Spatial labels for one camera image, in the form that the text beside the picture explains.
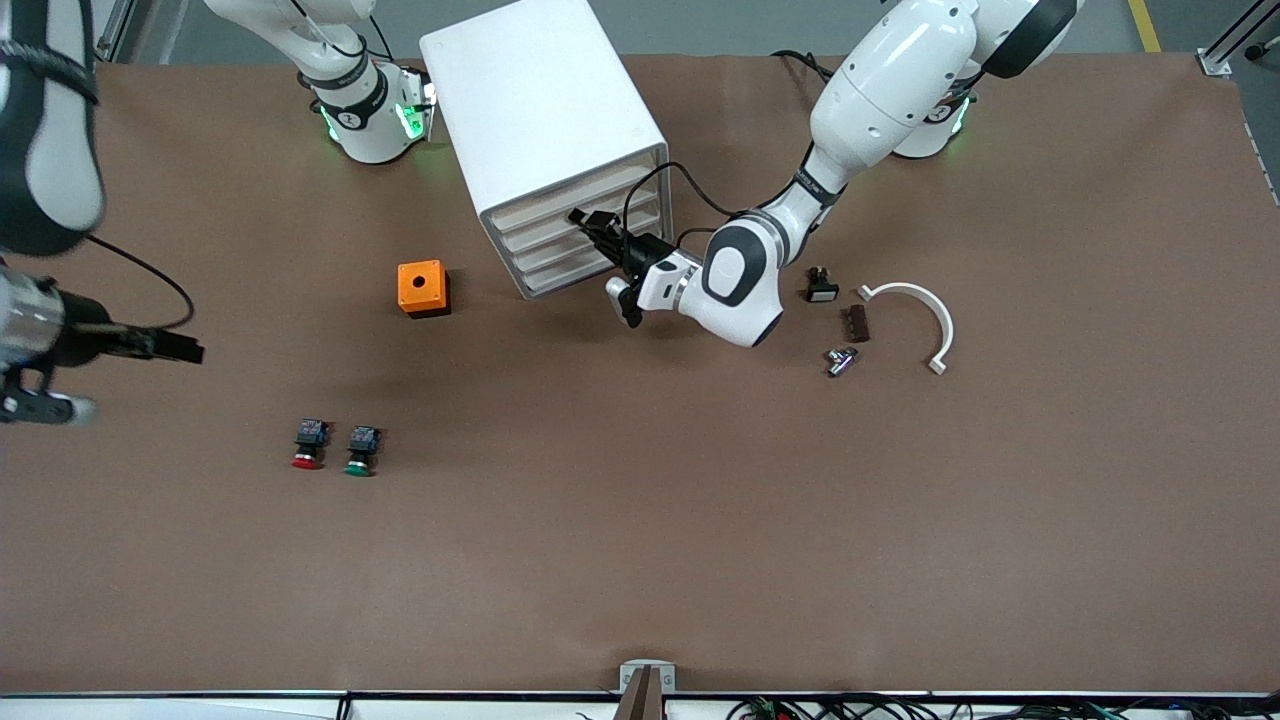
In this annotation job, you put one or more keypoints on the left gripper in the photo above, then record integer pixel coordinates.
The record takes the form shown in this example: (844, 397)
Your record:
(640, 251)

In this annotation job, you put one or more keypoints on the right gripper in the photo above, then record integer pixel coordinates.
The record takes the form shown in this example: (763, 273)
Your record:
(88, 334)

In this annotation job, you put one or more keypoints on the red mushroom push button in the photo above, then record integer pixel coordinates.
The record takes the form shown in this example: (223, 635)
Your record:
(310, 435)

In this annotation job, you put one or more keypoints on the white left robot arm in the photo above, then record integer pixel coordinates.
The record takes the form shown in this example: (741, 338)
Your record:
(880, 90)

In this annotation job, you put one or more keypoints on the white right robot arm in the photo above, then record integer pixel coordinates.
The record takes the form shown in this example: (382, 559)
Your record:
(370, 130)

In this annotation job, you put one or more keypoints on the green mushroom push button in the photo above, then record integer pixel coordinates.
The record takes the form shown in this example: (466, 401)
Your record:
(362, 440)

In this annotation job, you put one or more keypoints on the orange box with hole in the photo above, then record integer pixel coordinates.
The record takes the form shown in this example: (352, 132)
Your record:
(412, 297)

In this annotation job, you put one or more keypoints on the small silver purple part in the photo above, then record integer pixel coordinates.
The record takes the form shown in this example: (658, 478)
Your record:
(840, 363)

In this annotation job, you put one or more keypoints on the brown terminal block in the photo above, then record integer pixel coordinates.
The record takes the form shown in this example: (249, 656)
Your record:
(858, 325)

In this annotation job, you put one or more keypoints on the brown table cover mat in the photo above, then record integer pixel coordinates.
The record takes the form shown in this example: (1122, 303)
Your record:
(640, 500)

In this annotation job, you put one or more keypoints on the brown upright bar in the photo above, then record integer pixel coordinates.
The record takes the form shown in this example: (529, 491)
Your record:
(642, 700)

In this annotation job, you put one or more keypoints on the small black push switch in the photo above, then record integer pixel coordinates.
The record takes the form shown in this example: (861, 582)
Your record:
(822, 290)

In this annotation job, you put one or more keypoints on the white curved plastic bracket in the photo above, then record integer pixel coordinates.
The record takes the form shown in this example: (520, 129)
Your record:
(905, 289)

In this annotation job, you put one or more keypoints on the aluminium frame profile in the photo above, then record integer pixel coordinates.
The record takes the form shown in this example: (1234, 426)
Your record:
(110, 30)
(1215, 62)

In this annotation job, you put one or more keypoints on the grey metal bracket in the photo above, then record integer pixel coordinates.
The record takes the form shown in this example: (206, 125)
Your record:
(627, 672)

